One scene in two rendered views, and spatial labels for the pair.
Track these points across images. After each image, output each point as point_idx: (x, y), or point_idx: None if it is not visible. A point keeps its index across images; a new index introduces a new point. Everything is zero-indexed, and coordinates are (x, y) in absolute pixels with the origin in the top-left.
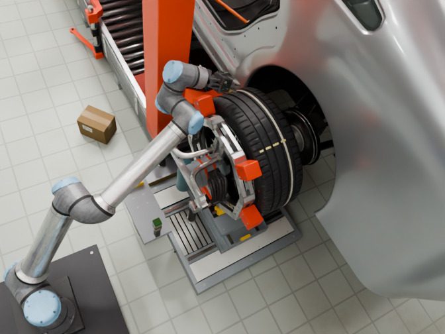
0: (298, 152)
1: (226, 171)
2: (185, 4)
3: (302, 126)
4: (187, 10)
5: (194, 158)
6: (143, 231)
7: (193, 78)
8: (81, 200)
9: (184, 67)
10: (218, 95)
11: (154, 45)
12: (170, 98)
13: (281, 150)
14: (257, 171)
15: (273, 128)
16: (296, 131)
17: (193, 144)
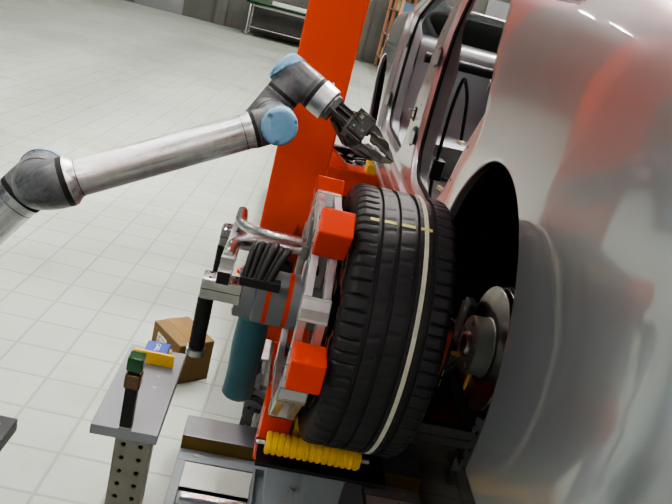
0: (452, 264)
1: None
2: (347, 17)
3: (500, 304)
4: (350, 31)
5: (280, 336)
6: (107, 410)
7: (311, 81)
8: (43, 159)
9: (304, 62)
10: None
11: None
12: (265, 98)
13: (415, 238)
14: (346, 228)
15: (417, 212)
16: (487, 319)
17: None
